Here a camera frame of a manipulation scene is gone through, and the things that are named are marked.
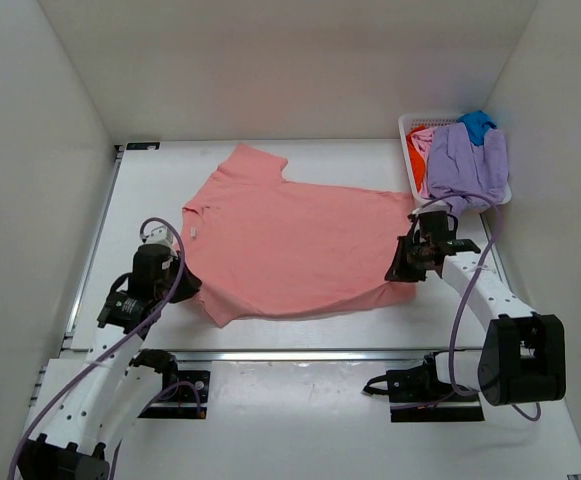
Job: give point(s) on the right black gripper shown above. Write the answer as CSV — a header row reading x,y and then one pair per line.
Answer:
x,y
409,257

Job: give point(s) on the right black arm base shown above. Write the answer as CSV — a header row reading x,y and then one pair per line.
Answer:
x,y
416,395

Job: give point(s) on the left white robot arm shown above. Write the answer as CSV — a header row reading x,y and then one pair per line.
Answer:
x,y
77,433

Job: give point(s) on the white plastic laundry basket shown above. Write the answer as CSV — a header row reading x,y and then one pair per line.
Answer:
x,y
406,124

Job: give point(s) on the lavender t shirt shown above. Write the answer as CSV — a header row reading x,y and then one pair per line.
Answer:
x,y
465,175

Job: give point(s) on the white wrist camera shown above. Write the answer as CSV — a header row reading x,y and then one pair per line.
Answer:
x,y
433,205
160,235

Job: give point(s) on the orange t shirt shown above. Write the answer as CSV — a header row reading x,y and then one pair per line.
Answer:
x,y
418,166

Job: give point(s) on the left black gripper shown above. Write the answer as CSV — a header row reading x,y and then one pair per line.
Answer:
x,y
184,283

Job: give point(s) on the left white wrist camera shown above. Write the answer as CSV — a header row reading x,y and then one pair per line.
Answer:
x,y
160,235

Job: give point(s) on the pink t shirt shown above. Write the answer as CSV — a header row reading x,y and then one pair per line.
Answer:
x,y
264,246

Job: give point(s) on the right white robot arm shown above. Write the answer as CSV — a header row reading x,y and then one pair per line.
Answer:
x,y
522,359

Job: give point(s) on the black label sticker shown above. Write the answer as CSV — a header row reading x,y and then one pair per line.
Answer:
x,y
142,146

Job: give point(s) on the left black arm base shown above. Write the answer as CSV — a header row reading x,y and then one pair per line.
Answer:
x,y
184,393

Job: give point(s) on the light pink garment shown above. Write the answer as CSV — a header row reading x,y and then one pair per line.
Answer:
x,y
421,138

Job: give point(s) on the blue t shirt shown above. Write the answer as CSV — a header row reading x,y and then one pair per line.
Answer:
x,y
477,124

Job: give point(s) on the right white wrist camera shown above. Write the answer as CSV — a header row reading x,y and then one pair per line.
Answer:
x,y
433,205

